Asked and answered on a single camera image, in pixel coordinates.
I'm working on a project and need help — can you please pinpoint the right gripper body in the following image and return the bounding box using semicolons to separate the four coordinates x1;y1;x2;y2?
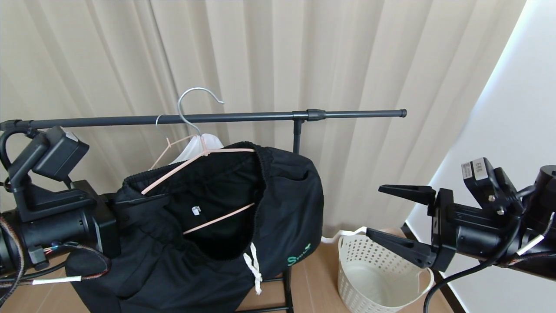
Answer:
427;188;524;273

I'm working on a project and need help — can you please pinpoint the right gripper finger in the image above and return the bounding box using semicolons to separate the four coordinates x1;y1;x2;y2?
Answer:
378;184;437;206
366;227;437;269

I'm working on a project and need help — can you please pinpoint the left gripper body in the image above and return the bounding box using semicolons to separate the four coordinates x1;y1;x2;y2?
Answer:
17;180;122;271

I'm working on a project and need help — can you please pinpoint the pink clothes hanger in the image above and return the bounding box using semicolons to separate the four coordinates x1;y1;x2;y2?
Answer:
141;87;257;236
149;114;200;171

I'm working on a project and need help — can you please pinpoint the black garment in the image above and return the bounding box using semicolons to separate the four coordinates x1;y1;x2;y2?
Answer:
64;141;324;313

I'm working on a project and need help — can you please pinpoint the white printed t-shirt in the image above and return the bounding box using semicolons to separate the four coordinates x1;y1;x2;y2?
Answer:
169;133;225;166

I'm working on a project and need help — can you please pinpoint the white laundry basket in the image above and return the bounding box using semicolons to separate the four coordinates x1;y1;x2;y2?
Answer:
321;226;435;313

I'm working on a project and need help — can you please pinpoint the black clothes rack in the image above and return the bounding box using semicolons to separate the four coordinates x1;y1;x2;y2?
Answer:
0;109;408;313

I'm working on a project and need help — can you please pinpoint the beige curtain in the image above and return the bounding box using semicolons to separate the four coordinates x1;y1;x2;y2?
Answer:
0;0;527;242

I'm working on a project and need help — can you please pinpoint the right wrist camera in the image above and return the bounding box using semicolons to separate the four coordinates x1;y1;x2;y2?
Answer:
461;157;525;216

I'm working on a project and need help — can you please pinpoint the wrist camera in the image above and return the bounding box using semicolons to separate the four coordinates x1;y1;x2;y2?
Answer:
461;157;525;216
0;126;97;223

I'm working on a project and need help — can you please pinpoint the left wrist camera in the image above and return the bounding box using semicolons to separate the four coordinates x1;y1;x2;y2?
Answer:
0;126;97;223

